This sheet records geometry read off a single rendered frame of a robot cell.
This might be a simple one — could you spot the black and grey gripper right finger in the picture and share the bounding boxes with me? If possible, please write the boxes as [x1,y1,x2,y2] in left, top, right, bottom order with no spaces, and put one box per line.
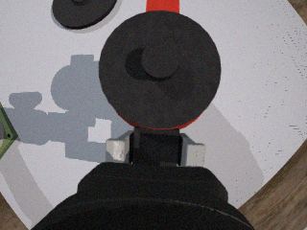
[177,133,206,167]

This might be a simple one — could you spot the red kettle with black handle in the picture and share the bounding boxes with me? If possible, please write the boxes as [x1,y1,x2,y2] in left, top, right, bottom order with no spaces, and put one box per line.
[99,0,222,167]

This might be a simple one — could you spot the black round disc with center stud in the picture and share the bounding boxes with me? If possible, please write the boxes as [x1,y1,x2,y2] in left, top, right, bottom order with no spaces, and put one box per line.
[52,0,117,30]

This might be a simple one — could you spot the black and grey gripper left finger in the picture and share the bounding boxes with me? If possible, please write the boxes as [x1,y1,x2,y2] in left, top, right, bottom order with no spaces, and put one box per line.
[106,130,133,164]

